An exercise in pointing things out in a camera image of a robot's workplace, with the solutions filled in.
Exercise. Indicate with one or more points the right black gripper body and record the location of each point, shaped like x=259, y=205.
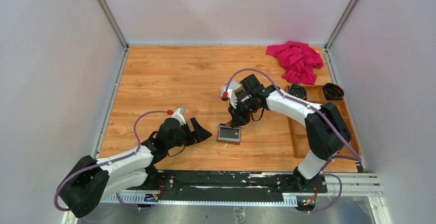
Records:
x=244, y=109

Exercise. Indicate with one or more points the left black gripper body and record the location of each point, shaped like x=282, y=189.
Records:
x=183, y=137

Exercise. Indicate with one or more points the brown leather card holder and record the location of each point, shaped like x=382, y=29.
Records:
x=229, y=134

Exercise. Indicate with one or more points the dark grey card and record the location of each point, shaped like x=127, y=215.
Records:
x=229, y=134

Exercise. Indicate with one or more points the beige oval card tray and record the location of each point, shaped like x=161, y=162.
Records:
x=230, y=87

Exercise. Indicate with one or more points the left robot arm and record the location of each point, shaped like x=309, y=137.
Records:
x=115, y=171

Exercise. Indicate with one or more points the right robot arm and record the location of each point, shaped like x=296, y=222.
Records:
x=326, y=130

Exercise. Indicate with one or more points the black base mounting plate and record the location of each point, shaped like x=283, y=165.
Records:
x=229, y=186

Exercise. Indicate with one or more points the wooden compartment organizer tray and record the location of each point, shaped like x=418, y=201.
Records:
x=320, y=94

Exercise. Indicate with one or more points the pink cloth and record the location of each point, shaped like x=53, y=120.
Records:
x=298, y=60

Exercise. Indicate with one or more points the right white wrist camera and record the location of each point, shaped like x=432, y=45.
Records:
x=230, y=95

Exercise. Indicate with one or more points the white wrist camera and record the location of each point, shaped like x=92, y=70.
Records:
x=178, y=114
x=230, y=95

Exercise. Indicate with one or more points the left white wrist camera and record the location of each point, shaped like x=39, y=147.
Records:
x=178, y=114

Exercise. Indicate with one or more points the aluminium rail frame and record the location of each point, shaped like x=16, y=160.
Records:
x=340, y=186

